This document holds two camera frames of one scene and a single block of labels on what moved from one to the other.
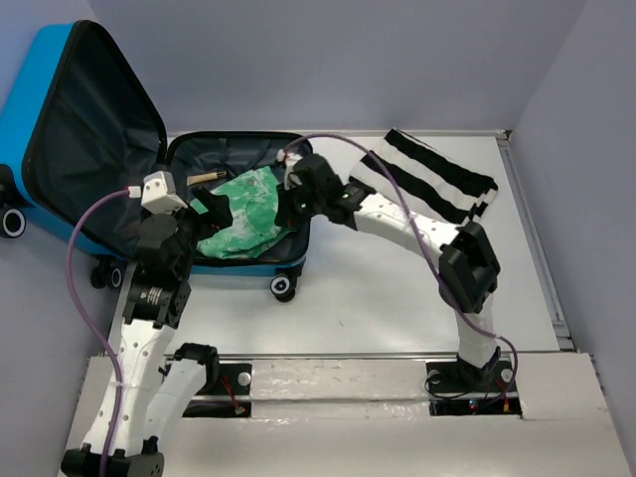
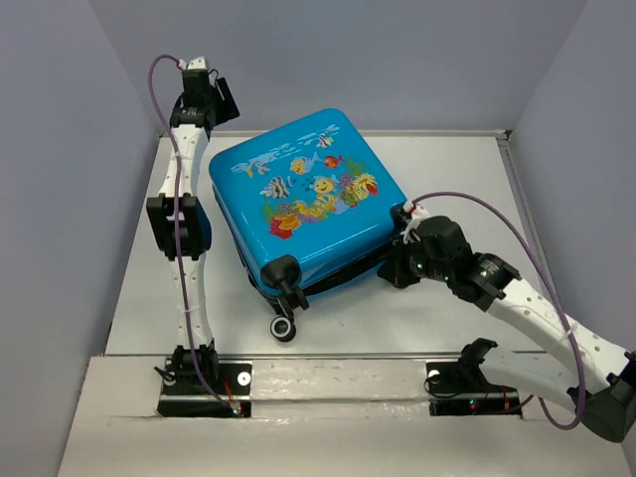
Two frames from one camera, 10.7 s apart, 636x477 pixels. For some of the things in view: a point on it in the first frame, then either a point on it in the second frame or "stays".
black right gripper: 285,216 → 394,266
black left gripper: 219,215 → 230,109
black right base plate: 452,391 stays
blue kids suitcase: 79,127 → 308,205
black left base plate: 227,380 stays
